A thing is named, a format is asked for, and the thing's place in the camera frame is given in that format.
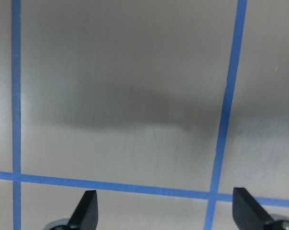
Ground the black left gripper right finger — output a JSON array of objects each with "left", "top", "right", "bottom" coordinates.
[{"left": 232, "top": 187, "right": 278, "bottom": 230}]

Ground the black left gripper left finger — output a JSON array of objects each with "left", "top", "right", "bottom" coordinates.
[{"left": 67, "top": 190, "right": 98, "bottom": 230}]

